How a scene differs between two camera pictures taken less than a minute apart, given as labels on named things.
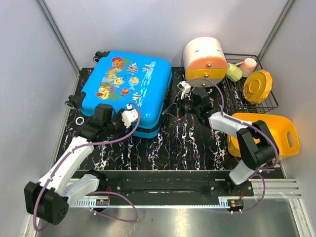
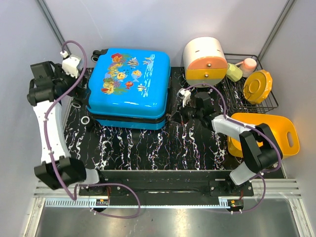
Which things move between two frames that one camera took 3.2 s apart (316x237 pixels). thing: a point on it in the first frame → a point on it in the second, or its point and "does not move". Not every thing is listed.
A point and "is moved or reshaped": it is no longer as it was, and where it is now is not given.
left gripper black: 118,116 → 80,92
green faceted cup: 234,73 does not move
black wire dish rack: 237,101 does not move
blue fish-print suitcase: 120,79 is moved or reshaped
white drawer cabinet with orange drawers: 205,57 does not move
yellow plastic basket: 281,129 does not move
